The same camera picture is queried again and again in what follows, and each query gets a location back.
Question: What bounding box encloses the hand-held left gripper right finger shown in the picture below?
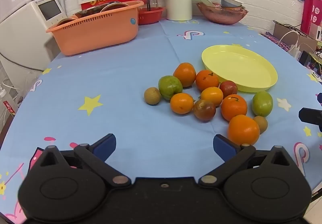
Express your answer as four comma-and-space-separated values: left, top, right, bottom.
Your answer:
199, 135, 296, 187

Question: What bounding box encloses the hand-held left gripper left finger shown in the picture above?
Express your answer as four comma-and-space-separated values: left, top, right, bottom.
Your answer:
35, 134, 132, 187

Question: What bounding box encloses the large orange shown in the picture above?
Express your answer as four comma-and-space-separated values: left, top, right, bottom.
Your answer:
228, 115, 260, 146

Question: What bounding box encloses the tangerine with long stem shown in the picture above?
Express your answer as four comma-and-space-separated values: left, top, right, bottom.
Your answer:
221, 94, 248, 122

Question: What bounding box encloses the red green plum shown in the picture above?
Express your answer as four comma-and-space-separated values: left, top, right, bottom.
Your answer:
193, 99, 216, 121

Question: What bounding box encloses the brown kiwi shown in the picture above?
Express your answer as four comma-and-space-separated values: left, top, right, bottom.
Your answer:
144, 87, 162, 105
253, 116, 268, 134

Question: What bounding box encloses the small yellowish orange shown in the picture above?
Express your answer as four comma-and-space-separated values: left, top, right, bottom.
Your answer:
200, 87, 224, 107

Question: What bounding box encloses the tangerine with short stem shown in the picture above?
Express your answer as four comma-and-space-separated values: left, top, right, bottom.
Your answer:
195, 70, 220, 92

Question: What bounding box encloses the green guava with red blush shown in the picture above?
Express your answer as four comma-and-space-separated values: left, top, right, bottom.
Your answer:
158, 76, 183, 101

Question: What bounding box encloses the yellow plastic plate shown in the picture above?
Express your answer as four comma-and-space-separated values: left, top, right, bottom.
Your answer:
201, 44, 278, 93

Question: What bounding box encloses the dark orange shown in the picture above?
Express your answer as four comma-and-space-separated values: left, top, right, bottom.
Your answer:
173, 62, 197, 88

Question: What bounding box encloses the black electronic device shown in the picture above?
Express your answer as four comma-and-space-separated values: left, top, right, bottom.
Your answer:
299, 50, 322, 74

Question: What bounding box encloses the white charger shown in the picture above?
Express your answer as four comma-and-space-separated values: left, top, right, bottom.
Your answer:
289, 42, 302, 60

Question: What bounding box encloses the purple patterned cloth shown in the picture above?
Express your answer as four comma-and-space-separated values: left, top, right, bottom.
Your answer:
260, 31, 290, 52

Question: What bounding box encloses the cardboard box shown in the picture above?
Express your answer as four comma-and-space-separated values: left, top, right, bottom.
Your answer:
273, 21, 318, 51

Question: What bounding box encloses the red gift bag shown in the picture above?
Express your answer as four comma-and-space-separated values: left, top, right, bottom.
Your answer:
300, 0, 322, 39

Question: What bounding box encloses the bottle with red label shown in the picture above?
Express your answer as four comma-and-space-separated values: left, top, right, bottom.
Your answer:
0, 89, 19, 117

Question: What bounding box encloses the orange plastic basket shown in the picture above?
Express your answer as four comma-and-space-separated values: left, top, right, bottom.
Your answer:
46, 0, 144, 56

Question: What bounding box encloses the patterned bowl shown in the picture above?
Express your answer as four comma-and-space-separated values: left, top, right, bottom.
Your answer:
221, 5, 246, 11

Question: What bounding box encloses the small steel bowl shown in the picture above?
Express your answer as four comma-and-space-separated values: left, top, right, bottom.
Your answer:
57, 18, 76, 26

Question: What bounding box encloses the blue white bowl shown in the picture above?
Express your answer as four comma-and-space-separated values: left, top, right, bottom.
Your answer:
221, 0, 243, 8

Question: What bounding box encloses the dark steel pot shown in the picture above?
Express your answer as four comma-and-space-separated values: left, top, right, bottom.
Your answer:
74, 6, 101, 19

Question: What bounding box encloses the red plastic basket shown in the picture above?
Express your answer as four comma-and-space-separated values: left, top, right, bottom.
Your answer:
138, 7, 166, 25

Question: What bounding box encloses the white countertop appliance with screen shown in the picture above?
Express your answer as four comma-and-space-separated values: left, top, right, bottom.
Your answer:
0, 0, 66, 84

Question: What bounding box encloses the white cable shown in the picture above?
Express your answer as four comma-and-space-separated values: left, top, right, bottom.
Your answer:
277, 30, 307, 50

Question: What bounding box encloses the grey appliance hose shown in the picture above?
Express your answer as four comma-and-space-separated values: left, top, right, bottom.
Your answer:
0, 52, 45, 72

